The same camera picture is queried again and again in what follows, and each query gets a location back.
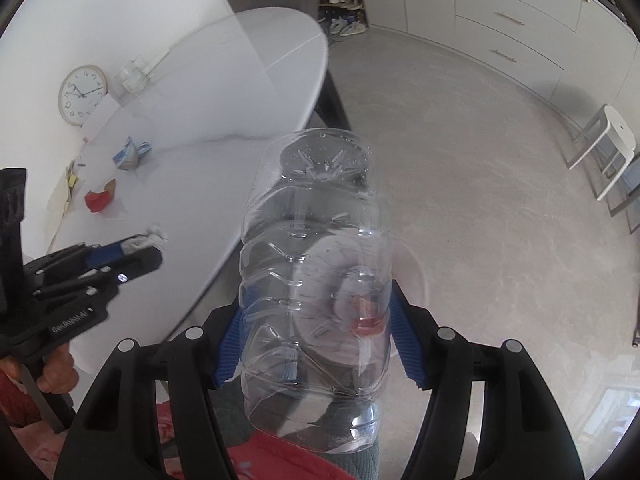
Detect black table leg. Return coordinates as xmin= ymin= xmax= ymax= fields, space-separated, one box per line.
xmin=309 ymin=71 xmax=353 ymax=133

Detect pair of white sneakers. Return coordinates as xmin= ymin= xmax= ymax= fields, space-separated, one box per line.
xmin=327 ymin=15 xmax=366 ymax=37

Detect crushed blue white carton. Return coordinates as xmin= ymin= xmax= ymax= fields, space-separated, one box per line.
xmin=112 ymin=136 xmax=152 ymax=171

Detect small yellow paper slips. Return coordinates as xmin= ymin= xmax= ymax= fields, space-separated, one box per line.
xmin=62 ymin=169 xmax=80 ymax=208

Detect clear plastic bottle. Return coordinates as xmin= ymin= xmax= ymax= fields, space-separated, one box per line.
xmin=237 ymin=129 xmax=393 ymax=453

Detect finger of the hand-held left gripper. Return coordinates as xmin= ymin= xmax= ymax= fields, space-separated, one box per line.
xmin=22 ymin=241 xmax=128 ymax=281
xmin=32 ymin=249 xmax=165 ymax=303

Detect red floral garment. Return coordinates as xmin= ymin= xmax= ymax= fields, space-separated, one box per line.
xmin=10 ymin=400 xmax=351 ymax=480

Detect white plastic bin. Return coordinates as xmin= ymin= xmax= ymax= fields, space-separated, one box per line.
xmin=385 ymin=237 xmax=432 ymax=313

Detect round white wall clock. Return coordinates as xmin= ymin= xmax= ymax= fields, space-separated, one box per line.
xmin=57 ymin=65 xmax=108 ymax=127

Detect white step stool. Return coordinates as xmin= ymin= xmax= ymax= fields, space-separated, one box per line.
xmin=566 ymin=104 xmax=637 ymax=202

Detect red and brown crumpled wrapper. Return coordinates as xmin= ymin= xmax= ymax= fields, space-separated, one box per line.
xmin=83 ymin=178 xmax=117 ymax=215

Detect clear glass jar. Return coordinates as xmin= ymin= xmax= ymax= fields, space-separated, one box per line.
xmin=116 ymin=57 xmax=151 ymax=93

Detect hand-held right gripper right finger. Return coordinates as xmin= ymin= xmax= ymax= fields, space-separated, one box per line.
xmin=387 ymin=280 xmax=586 ymax=480

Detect person's left hand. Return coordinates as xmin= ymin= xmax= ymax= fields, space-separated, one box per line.
xmin=37 ymin=347 xmax=78 ymax=393

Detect cream paper sheets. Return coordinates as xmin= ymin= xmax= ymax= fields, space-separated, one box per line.
xmin=46 ymin=160 xmax=83 ymax=251

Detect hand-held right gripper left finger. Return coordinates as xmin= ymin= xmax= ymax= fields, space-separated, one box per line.
xmin=54 ymin=305 xmax=251 ymax=480

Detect grey metal stool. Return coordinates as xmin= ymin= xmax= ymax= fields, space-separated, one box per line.
xmin=607 ymin=152 xmax=640 ymax=233

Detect white cabinet unit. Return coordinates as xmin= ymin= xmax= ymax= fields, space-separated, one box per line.
xmin=320 ymin=0 xmax=640 ymax=131

